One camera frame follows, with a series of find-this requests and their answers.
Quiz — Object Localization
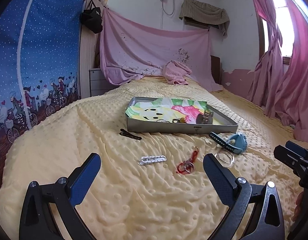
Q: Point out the blue smart watch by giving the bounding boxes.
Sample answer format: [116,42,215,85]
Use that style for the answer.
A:
[209,132,248,155]

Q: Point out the red cord bead bracelet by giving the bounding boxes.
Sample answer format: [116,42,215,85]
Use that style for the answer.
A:
[175,148,201,174]

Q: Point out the right hand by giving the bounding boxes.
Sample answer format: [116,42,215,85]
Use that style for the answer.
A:
[292,192,304,222]

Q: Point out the silver bangle rings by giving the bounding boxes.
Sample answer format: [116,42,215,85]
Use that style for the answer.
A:
[214,150,235,167]

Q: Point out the pink window curtain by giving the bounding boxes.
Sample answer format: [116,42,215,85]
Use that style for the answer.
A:
[245,0,308,145]

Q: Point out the grey metal hair claw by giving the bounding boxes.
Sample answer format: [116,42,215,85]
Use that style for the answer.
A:
[196,111,214,125]

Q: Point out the black hair clip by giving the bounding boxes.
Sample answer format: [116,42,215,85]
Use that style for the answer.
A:
[119,128,142,140]

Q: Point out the dark wooden headboard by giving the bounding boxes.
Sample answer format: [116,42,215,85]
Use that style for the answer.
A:
[211,55,222,85]

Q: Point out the grey drawer nightstand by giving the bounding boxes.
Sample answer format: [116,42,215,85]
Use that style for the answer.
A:
[89,68,117,96]

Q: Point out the crumpled pink towel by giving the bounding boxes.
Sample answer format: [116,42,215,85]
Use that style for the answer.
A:
[162,60,192,85]

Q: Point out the colourful cartoon cloth liner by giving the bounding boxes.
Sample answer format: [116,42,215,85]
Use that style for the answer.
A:
[125,98,211,125]

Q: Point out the olive brown hanging towel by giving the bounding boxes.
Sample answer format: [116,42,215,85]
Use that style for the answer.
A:
[179,0,230,36]

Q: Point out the blue dotted cartoon wardrobe cover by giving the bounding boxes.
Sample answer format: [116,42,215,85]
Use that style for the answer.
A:
[0,0,84,188]

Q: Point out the wooden wardrobe side panel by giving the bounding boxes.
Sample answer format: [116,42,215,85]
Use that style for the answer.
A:
[79,0,105,99]

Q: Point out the pink hanging sheet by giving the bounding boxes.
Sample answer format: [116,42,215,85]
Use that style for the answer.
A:
[99,8,223,92]

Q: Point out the black hanging bag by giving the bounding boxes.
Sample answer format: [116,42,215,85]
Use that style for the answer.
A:
[79,0,103,34]

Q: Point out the white power cable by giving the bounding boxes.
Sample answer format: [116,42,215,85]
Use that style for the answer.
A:
[159,0,176,30]

